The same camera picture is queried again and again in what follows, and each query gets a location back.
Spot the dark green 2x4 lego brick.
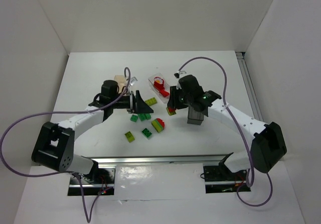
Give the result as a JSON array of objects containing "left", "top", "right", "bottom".
[{"left": 138, "top": 114, "right": 147, "bottom": 121}]

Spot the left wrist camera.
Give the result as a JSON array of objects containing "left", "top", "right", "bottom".
[{"left": 128, "top": 76, "right": 138, "bottom": 86}]

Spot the aluminium mounting rail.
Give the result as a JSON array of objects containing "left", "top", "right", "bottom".
[{"left": 92, "top": 154, "right": 227, "bottom": 167}]

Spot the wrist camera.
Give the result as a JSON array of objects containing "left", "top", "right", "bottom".
[
  {"left": 174, "top": 70, "right": 187, "bottom": 79},
  {"left": 128, "top": 76, "right": 138, "bottom": 86}
]

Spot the tan translucent plastic container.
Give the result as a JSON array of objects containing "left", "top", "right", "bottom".
[{"left": 114, "top": 75, "right": 127, "bottom": 93}]

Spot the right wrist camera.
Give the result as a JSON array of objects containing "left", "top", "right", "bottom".
[{"left": 174, "top": 70, "right": 187, "bottom": 79}]

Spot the lime 2x4 lego brick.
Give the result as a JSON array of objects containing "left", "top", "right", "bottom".
[{"left": 145, "top": 97, "right": 157, "bottom": 106}]

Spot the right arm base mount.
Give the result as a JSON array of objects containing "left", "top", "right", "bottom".
[{"left": 200, "top": 166, "right": 251, "bottom": 194}]

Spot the lime printed lego brick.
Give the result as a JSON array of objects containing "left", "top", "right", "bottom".
[{"left": 124, "top": 131, "right": 135, "bottom": 143}]

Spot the aluminium side rail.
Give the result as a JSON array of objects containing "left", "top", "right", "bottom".
[{"left": 235, "top": 52, "right": 264, "bottom": 122}]

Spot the red and lime stacked lego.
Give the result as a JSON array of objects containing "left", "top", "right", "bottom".
[{"left": 167, "top": 107, "right": 176, "bottom": 116}]

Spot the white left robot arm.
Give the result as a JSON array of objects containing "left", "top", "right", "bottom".
[{"left": 31, "top": 80, "right": 153, "bottom": 179}]

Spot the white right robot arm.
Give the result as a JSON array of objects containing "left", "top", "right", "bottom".
[{"left": 168, "top": 75, "right": 287, "bottom": 173}]

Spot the clear plastic container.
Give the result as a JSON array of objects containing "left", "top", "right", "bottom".
[{"left": 148, "top": 73, "right": 170, "bottom": 104}]

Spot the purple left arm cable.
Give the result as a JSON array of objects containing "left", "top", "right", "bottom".
[{"left": 0, "top": 67, "right": 132, "bottom": 223}]

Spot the dark green 2x2 lego brick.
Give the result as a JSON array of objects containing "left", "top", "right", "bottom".
[{"left": 130, "top": 115, "right": 138, "bottom": 123}]

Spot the grey translucent plastic container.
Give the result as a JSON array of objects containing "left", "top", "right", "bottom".
[{"left": 187, "top": 106, "right": 204, "bottom": 126}]

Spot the red 2x4 lego brick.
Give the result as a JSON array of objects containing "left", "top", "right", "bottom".
[{"left": 159, "top": 89, "right": 170, "bottom": 98}]

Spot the dark green printed lego brick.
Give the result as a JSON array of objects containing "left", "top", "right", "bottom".
[{"left": 141, "top": 128, "right": 152, "bottom": 139}]

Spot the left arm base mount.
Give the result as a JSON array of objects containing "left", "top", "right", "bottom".
[{"left": 67, "top": 165, "right": 116, "bottom": 196}]

